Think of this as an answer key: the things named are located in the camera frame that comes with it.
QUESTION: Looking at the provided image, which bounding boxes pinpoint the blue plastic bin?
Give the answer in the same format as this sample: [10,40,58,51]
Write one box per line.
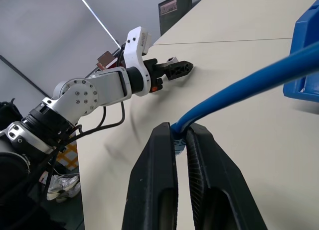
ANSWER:
[282,0,319,103]

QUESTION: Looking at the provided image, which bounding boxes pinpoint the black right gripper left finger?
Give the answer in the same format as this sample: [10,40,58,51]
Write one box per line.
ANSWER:
[121,122,179,230]

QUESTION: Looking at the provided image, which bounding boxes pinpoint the blue network cable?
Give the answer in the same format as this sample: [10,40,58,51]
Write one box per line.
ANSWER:
[170,40,319,156]

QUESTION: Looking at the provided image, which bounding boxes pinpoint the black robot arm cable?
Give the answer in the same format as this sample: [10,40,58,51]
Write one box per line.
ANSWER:
[56,100,126,153]

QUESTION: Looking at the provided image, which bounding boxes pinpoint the dark computer monitor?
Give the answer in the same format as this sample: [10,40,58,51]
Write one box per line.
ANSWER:
[158,0,193,37]

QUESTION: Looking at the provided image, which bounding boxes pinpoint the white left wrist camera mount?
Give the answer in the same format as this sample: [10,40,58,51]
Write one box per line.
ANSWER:
[123,26,153,97]

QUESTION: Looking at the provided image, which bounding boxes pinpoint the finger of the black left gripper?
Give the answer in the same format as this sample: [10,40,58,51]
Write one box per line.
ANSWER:
[165,61,194,81]

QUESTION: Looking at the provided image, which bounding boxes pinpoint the yellow white lattice crate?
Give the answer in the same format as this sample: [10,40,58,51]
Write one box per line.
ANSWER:
[55,143,77,171]

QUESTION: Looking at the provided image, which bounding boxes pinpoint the brown and red box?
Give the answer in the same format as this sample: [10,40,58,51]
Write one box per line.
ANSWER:
[96,50,120,72]

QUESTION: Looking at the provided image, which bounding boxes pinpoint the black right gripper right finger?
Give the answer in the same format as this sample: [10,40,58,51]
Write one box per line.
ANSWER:
[186,122,269,230]

